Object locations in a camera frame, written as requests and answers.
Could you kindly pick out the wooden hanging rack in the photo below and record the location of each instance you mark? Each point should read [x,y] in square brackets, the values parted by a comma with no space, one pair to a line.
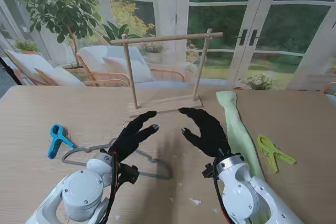
[157,39]

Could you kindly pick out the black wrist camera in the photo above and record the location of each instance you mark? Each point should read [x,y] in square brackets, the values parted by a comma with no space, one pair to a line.
[130,174]
[208,171]

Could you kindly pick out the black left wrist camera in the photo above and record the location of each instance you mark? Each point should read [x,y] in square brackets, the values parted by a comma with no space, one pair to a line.
[130,174]

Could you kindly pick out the light green square towel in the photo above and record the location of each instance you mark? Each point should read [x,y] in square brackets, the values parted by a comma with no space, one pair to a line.
[236,129]

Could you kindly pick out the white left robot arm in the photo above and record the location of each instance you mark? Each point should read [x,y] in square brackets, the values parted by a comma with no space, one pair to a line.
[81,192]

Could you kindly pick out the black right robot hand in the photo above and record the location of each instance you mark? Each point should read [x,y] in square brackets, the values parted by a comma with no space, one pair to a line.
[212,137]

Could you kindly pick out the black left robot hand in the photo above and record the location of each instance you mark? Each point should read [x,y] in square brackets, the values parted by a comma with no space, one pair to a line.
[131,137]

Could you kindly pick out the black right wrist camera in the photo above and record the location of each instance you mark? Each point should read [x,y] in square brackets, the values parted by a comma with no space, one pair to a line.
[208,171]

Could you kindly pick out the blue clothes peg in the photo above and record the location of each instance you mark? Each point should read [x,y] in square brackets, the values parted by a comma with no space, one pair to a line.
[55,140]

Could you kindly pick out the grey heart clothes hanger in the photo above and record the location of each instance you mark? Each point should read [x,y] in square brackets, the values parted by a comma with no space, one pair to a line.
[157,175]

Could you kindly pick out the printed garden room backdrop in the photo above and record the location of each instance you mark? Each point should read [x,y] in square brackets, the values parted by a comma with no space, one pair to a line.
[223,11]

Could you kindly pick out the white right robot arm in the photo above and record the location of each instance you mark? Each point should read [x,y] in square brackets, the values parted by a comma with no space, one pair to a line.
[239,195]

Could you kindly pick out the black tripod leg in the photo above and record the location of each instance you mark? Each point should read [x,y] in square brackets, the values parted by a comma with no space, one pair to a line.
[9,70]

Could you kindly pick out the lime green clothes peg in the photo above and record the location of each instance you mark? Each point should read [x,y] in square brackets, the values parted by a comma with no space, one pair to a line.
[270,153]

